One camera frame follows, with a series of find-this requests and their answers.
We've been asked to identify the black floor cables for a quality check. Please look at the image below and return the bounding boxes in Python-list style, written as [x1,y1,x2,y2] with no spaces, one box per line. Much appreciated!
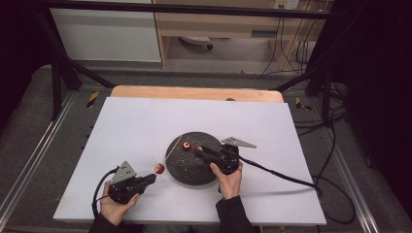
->
[292,82,358,225]

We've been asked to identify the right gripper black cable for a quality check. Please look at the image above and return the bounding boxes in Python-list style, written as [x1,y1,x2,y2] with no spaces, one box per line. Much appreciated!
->
[238,154,324,197]

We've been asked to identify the person's right hand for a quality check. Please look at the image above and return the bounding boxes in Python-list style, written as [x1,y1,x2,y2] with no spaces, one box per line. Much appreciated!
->
[209,160,244,201]

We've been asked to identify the white cabinet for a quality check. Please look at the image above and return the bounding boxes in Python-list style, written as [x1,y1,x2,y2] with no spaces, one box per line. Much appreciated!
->
[50,7,162,63]

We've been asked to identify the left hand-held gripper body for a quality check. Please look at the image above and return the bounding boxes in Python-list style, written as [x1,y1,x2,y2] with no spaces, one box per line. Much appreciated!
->
[107,160,148,205]

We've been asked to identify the black round plate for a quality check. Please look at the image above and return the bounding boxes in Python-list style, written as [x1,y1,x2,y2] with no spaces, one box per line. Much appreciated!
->
[165,131,225,186]

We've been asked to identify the thin wooden skewer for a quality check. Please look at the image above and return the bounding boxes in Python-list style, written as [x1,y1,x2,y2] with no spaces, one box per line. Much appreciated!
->
[164,134,184,162]

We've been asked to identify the black metal frame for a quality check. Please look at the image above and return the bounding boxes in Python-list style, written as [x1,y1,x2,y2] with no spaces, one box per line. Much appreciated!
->
[32,0,351,127]

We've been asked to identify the hanging black cables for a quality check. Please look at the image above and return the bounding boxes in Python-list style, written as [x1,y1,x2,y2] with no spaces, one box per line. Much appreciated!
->
[259,14,317,78]

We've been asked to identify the aluminium floor rail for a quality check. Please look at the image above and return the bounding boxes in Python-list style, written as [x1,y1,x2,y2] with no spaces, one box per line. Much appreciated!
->
[319,124,382,233]
[0,91,79,224]

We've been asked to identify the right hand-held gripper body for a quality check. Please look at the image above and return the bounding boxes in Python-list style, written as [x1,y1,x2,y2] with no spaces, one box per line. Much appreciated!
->
[209,136,258,176]

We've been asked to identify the white wall socket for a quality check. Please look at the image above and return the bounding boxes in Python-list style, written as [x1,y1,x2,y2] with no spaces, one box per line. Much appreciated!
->
[273,0,299,11]

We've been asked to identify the white chair base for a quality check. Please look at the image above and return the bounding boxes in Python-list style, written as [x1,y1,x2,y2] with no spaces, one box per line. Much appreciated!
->
[179,35,215,50]

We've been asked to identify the wooden table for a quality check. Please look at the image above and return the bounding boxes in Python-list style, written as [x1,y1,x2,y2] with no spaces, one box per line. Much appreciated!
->
[110,84,285,104]

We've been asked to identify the person's left hand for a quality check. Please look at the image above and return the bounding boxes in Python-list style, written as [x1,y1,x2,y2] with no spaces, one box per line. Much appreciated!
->
[99,180,142,227]

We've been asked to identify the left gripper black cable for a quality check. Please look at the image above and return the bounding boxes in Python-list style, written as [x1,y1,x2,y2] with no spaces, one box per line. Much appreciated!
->
[91,166,120,218]

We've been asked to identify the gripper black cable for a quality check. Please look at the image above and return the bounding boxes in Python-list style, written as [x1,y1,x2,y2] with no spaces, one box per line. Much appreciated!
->
[238,154,324,197]
[91,166,120,218]

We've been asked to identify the yellow black floor tape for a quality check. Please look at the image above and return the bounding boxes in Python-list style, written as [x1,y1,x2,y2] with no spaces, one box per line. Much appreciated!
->
[86,90,101,110]
[294,96,313,112]

